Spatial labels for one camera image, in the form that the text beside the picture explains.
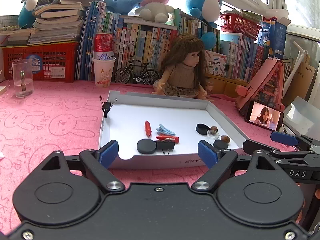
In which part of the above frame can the pink bunny-print table cloth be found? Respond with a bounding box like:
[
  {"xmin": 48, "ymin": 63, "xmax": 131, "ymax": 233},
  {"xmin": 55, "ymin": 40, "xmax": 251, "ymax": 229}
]
[{"xmin": 0, "ymin": 80, "xmax": 311, "ymax": 235}]

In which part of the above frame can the clear plastic cup lid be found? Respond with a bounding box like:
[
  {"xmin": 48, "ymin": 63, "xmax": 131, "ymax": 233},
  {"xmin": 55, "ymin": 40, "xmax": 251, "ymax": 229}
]
[{"xmin": 207, "ymin": 129, "xmax": 220, "ymax": 140}]

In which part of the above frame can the blue white monster plush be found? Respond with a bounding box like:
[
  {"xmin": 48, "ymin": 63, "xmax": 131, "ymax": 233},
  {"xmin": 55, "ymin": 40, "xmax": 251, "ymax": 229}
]
[{"xmin": 185, "ymin": 0, "xmax": 223, "ymax": 51}]

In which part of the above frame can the red plastic crate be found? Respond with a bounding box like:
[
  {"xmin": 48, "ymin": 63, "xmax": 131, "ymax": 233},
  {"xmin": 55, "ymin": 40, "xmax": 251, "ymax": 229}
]
[{"xmin": 2, "ymin": 42, "xmax": 79, "ymax": 83}]

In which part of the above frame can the black round cap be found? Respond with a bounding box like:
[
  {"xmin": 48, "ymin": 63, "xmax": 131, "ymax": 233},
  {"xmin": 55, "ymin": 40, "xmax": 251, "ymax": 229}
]
[
  {"xmin": 137, "ymin": 139, "xmax": 157, "ymax": 155},
  {"xmin": 196, "ymin": 124, "xmax": 210, "ymax": 135}
]

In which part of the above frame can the small red basket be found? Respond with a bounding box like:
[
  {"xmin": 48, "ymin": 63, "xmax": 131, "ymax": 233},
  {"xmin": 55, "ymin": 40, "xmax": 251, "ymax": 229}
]
[{"xmin": 220, "ymin": 13, "xmax": 261, "ymax": 39}]

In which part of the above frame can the black binder clip on box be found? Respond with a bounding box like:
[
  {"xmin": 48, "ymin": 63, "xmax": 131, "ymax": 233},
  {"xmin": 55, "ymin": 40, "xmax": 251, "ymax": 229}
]
[{"xmin": 99, "ymin": 95, "xmax": 117, "ymax": 118}]

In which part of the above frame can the red Budweiser can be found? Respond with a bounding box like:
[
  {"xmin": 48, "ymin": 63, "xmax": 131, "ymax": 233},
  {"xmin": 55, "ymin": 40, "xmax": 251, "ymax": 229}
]
[{"xmin": 94, "ymin": 33, "xmax": 114, "ymax": 61}]

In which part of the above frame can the black binder clip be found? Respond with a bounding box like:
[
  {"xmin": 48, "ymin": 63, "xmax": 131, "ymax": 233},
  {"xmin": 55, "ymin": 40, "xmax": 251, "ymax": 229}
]
[
  {"xmin": 99, "ymin": 95, "xmax": 117, "ymax": 118},
  {"xmin": 155, "ymin": 140, "xmax": 175, "ymax": 154}
]

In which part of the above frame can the white shallow cardboard box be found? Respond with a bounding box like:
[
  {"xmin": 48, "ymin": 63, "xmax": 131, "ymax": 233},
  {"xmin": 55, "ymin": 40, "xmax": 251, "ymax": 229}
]
[{"xmin": 99, "ymin": 91, "xmax": 248, "ymax": 170}]

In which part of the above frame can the pink white bunny plush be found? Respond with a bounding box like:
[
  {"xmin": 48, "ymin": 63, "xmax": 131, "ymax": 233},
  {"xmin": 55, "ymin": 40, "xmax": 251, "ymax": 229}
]
[{"xmin": 135, "ymin": 0, "xmax": 174, "ymax": 23}]

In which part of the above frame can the brown walnut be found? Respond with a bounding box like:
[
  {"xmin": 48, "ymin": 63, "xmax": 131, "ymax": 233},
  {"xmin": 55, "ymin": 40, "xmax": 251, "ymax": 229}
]
[
  {"xmin": 210, "ymin": 126, "xmax": 218, "ymax": 133},
  {"xmin": 221, "ymin": 135, "xmax": 231, "ymax": 144}
]

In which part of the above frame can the miniature black bicycle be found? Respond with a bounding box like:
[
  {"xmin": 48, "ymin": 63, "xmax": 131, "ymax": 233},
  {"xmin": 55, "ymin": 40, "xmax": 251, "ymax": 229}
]
[{"xmin": 114, "ymin": 60, "xmax": 160, "ymax": 85}]

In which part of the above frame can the brown-haired doll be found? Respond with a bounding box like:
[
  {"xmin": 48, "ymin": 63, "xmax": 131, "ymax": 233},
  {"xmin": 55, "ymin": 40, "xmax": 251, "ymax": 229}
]
[{"xmin": 153, "ymin": 34, "xmax": 207, "ymax": 100}]

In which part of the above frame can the smartphone playing video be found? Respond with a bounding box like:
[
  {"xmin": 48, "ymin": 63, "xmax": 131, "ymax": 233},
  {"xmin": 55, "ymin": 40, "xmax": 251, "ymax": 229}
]
[{"xmin": 245, "ymin": 101, "xmax": 284, "ymax": 131}]

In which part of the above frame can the stack of books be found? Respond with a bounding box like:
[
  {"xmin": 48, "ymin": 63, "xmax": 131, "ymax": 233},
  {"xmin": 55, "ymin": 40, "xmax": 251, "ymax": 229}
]
[{"xmin": 28, "ymin": 0, "xmax": 103, "ymax": 45}]

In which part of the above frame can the blue whale plush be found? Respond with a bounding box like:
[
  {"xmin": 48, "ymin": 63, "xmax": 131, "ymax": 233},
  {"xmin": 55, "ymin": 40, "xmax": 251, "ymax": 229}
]
[{"xmin": 104, "ymin": 0, "xmax": 144, "ymax": 15}]

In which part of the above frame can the blue penguin plush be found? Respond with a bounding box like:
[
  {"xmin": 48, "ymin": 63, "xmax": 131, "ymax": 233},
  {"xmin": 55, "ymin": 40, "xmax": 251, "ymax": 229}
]
[{"xmin": 18, "ymin": 0, "xmax": 39, "ymax": 29}]

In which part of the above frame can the pink triangular dollhouse stand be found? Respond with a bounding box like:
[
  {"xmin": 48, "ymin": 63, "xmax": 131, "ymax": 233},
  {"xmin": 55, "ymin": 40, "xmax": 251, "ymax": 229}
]
[{"xmin": 235, "ymin": 57, "xmax": 284, "ymax": 115}]

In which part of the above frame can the red crayon cap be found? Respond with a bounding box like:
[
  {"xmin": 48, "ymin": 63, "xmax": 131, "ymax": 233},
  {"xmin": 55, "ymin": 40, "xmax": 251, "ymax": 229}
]
[{"xmin": 145, "ymin": 121, "xmax": 152, "ymax": 138}]

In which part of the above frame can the white paper cup cat print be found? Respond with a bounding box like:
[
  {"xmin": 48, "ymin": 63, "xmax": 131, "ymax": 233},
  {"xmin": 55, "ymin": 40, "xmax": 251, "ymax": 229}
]
[{"xmin": 93, "ymin": 57, "xmax": 116, "ymax": 88}]

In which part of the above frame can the colourful white game box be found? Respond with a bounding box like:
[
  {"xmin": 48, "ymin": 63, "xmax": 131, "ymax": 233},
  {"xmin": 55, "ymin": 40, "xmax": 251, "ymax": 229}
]
[{"xmin": 205, "ymin": 50, "xmax": 227, "ymax": 77}]

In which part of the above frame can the blue cardboard box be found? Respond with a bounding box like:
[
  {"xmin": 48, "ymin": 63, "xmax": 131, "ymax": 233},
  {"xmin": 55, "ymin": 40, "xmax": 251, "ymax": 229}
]
[{"xmin": 257, "ymin": 16, "xmax": 291, "ymax": 60}]

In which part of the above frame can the row of upright books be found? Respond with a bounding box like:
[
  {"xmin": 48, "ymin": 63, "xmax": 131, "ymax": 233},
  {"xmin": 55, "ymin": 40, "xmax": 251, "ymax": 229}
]
[{"xmin": 75, "ymin": 0, "xmax": 273, "ymax": 83}]

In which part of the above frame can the light blue hair clip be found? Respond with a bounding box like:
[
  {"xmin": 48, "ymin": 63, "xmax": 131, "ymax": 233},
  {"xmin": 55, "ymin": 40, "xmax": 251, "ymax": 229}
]
[{"xmin": 156, "ymin": 124, "xmax": 175, "ymax": 136}]

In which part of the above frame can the small glass jar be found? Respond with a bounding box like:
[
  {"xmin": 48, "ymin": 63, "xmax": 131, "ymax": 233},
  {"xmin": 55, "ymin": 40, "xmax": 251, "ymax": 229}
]
[{"xmin": 206, "ymin": 80, "xmax": 213, "ymax": 96}]

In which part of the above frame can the clear glass mug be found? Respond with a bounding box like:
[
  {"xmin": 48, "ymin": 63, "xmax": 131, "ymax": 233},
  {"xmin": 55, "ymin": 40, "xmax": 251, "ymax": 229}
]
[{"xmin": 12, "ymin": 59, "xmax": 34, "ymax": 98}]

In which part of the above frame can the clear plastic folder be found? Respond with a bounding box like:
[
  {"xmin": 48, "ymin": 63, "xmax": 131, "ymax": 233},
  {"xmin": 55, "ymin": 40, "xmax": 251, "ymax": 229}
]
[{"xmin": 283, "ymin": 96, "xmax": 320, "ymax": 140}]

